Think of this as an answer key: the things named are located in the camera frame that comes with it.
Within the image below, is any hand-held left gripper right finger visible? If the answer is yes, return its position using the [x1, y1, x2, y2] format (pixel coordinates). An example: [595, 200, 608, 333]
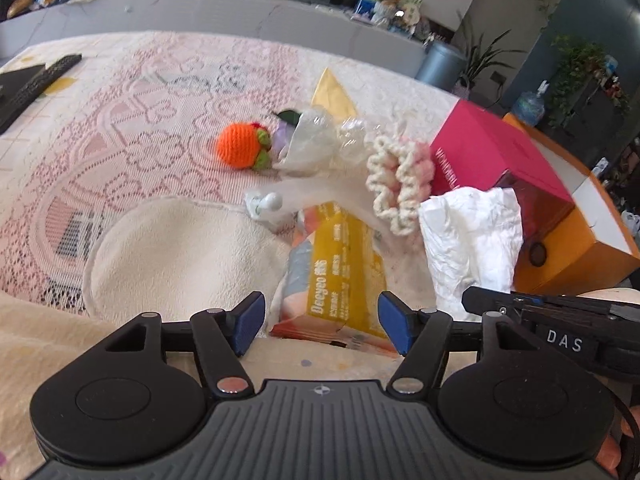
[378, 291, 538, 400]

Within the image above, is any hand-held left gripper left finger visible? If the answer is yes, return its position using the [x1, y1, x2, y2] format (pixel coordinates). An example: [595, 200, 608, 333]
[95, 291, 266, 401]

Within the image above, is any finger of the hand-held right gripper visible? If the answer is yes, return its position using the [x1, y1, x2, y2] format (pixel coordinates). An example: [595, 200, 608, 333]
[461, 286, 615, 320]

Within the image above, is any white tissue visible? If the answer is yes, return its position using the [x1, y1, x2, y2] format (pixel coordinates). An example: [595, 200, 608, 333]
[418, 186, 524, 312]

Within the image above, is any yellow tissue pack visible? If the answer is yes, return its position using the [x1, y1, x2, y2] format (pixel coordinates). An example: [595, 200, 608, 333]
[269, 201, 402, 357]

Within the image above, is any cream towel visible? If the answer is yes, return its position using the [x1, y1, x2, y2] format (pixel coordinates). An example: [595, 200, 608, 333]
[82, 195, 313, 325]

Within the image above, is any orange box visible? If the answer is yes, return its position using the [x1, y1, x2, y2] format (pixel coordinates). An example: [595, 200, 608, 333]
[501, 112, 640, 297]

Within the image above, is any cream crochet scrunchie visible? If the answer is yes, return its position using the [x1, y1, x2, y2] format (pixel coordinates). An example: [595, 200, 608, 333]
[366, 135, 434, 236]

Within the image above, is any orange crochet fruit toy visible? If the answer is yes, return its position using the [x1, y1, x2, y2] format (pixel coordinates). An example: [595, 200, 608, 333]
[215, 121, 275, 172]

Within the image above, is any person's right hand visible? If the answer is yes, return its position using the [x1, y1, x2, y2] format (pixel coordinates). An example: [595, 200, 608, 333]
[595, 405, 640, 480]

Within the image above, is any magenta box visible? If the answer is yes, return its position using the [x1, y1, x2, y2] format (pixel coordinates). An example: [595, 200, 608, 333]
[429, 99, 577, 242]

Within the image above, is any cluttered dark shelf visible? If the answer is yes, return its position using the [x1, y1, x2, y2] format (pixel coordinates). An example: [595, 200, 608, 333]
[590, 55, 640, 241]

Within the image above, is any large water bottle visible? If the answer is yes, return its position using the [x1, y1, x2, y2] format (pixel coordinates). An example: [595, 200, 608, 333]
[511, 80, 549, 127]

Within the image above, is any pink lace tablecloth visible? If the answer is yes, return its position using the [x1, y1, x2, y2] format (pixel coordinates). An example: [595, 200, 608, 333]
[0, 30, 501, 321]

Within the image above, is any yellow cloth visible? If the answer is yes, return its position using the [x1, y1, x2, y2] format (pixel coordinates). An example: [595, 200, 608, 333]
[309, 67, 359, 119]

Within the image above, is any bushy green plant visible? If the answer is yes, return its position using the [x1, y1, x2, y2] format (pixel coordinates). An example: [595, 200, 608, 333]
[546, 35, 610, 128]

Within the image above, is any grey trash can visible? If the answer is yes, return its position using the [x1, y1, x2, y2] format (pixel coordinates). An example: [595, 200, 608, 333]
[415, 42, 469, 92]

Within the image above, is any long-leaf potted plant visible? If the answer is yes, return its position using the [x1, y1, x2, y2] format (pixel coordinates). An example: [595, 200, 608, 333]
[456, 9, 527, 92]

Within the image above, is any grey marble counter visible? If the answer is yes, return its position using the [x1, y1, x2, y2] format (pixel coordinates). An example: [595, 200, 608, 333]
[0, 0, 428, 81]

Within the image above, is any black remote control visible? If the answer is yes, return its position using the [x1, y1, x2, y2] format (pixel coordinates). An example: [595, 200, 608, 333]
[0, 53, 83, 134]

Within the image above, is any black flat device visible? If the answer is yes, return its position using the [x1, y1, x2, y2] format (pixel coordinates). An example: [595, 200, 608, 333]
[0, 64, 47, 93]

